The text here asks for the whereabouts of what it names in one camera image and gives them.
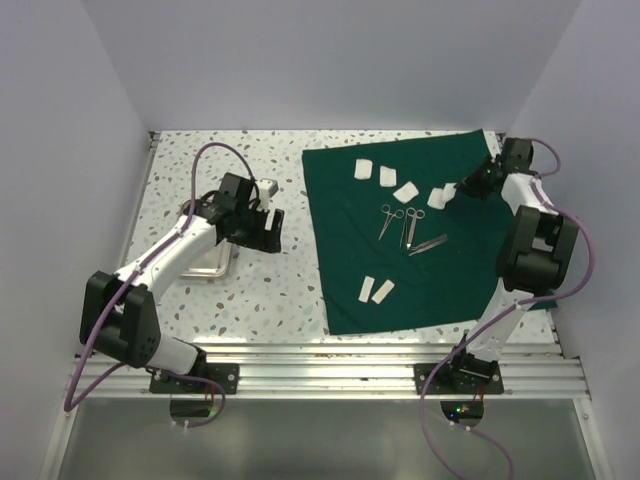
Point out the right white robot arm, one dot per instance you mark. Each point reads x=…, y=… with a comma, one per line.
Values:
x=533, y=259

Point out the steel scissors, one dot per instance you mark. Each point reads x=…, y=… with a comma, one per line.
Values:
x=411, y=217

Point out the white gauze pad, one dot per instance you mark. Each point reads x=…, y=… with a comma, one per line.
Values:
x=436, y=200
x=406, y=193
x=363, y=169
x=449, y=192
x=387, y=177

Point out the steel forceps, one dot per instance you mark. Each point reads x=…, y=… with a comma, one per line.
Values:
x=390, y=215

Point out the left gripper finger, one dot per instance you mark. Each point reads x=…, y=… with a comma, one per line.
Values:
x=274, y=232
x=260, y=218

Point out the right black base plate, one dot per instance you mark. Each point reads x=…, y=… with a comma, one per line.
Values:
x=447, y=383

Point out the steel tweezers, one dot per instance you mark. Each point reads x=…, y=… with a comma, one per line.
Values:
x=428, y=245

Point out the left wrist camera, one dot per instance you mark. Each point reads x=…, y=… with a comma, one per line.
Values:
x=267, y=189

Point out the white gauze strip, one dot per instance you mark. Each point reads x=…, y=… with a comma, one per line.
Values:
x=382, y=292
x=366, y=288

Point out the stainless steel tray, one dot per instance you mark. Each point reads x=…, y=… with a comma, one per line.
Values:
x=212, y=265

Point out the green surgical drape cloth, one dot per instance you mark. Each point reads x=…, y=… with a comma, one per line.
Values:
x=388, y=262

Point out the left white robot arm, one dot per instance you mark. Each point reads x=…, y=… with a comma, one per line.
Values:
x=119, y=317

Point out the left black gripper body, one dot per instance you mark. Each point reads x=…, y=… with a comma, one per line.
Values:
x=244, y=234

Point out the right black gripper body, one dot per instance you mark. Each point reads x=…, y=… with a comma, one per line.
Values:
x=479, y=179

